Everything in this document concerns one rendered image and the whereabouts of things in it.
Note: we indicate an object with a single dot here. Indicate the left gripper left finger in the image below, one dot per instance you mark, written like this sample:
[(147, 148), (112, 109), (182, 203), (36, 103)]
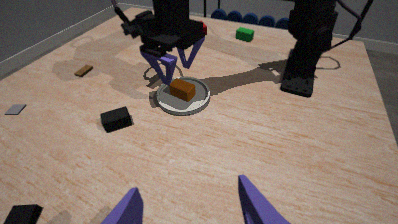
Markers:
[(128, 211)]

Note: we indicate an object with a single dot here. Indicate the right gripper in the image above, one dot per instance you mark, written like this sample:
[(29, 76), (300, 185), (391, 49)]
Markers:
[(172, 28)]

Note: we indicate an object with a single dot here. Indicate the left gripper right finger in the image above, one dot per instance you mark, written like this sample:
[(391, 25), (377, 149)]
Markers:
[(256, 208)]

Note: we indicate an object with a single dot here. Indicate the white round saucer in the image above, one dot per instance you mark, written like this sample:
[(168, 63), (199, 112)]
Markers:
[(177, 106)]

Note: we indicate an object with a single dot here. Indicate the green block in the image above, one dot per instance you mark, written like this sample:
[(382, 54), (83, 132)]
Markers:
[(244, 34)]

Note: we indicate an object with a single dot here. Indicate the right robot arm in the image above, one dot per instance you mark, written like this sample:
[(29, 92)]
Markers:
[(312, 22)]

